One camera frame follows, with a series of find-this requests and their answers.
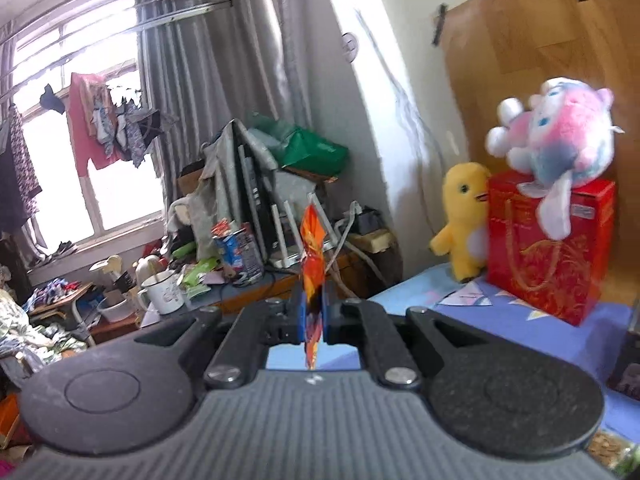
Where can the green nut snack packet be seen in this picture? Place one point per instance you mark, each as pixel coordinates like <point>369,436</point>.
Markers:
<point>612,452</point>

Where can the dark patterned hanging garment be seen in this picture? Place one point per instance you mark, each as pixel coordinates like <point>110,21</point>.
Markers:
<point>17,175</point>

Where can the blue snack can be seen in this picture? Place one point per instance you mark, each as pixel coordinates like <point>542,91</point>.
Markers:
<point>240,255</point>

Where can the grey curtain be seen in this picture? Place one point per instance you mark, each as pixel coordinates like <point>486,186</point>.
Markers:
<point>210,60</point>

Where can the window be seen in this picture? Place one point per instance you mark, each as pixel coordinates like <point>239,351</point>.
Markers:
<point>55,200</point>

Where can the yellow duck plush toy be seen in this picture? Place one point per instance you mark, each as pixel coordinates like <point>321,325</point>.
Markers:
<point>462,210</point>

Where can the pink hanging garment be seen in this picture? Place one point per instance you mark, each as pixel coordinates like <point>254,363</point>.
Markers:
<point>82,135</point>

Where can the white router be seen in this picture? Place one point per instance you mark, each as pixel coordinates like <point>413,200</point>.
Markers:
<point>287,259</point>

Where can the pink and blue plush toy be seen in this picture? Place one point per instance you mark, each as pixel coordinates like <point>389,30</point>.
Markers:
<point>560,135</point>

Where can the wooden board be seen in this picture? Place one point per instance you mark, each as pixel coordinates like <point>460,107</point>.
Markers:
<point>525,35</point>

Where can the black monitor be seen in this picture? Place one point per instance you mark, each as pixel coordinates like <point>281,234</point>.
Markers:
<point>250,200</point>

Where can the white enamel mug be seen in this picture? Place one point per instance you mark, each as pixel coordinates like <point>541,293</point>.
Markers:
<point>162,292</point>

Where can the red gift box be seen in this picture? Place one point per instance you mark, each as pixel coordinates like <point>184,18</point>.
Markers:
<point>530,270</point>

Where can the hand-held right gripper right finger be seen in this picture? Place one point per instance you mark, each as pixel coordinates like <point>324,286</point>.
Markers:
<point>325,318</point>

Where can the metal clothes rail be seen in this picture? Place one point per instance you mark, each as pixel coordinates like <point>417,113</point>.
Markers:
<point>175,7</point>

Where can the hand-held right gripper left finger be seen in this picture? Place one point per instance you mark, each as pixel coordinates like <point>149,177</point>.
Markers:
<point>301,318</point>

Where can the grey cloth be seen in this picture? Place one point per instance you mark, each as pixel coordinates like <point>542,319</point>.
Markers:
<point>207,195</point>

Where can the black sheep print box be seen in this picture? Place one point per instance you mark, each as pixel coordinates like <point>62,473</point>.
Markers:
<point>627,370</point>

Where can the orange snack packet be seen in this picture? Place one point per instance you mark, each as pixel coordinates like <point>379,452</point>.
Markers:
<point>313,260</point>

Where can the green plastic bag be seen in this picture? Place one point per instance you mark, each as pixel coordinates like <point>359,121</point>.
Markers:
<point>312,147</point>

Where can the wooden desk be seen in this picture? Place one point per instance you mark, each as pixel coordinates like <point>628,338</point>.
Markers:
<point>260,292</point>

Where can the blue printed bed sheet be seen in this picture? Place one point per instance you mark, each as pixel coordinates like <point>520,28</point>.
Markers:
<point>500,345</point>

